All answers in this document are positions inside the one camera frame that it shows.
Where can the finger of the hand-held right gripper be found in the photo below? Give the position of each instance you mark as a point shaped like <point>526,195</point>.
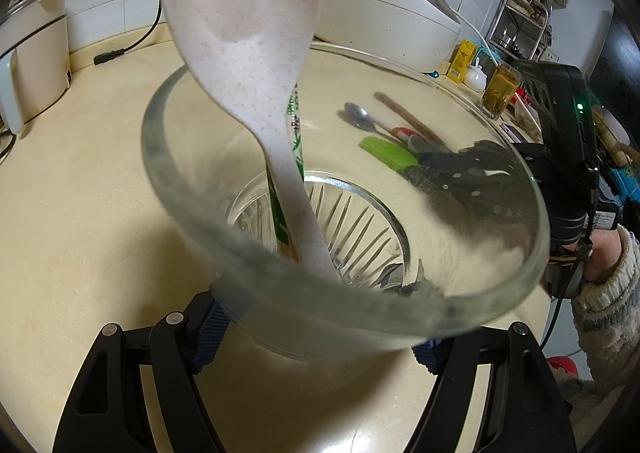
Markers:
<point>465,185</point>
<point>475,158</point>

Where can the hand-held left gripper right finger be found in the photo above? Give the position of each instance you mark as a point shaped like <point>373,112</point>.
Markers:
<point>427,358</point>

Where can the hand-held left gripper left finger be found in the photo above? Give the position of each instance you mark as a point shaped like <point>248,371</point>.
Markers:
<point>210,338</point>

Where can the red plastic spoon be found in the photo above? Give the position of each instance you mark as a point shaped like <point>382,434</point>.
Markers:
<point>402,131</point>

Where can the green silicone basting brush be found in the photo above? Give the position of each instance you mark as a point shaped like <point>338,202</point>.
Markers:
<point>387,153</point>

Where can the clear ribbed drinking glass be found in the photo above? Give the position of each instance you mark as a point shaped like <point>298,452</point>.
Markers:
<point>350,318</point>

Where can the stainless steel spoon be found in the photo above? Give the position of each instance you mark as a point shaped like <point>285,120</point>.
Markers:
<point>357,115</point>

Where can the paper-wrapped wooden chopsticks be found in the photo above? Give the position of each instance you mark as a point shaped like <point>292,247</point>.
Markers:
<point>295,133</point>

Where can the white speckled spoon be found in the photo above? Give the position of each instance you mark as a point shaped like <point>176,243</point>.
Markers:
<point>240,8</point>

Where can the person's right forearm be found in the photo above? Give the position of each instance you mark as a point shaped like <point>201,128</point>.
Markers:
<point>610,313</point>

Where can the person's right hand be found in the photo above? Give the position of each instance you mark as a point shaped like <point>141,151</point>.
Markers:
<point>605,253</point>

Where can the smartphone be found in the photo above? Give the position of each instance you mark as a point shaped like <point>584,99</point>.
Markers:
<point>511,131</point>

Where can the glass of tea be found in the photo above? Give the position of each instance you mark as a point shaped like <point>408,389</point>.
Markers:
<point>500,90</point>

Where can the small white jar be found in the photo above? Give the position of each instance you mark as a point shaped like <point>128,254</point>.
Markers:
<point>476,78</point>

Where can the yellow carton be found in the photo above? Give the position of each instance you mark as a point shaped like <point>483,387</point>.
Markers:
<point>461,60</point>

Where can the metal storage rack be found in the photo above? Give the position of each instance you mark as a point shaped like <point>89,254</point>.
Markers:
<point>520,8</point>

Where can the red round object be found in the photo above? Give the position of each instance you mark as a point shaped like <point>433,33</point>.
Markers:
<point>562,365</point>

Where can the white rice cooker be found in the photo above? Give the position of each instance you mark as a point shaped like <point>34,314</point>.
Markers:
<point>390,18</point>

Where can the pink electric cooker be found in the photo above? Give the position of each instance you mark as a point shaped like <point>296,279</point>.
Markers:
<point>35,63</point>

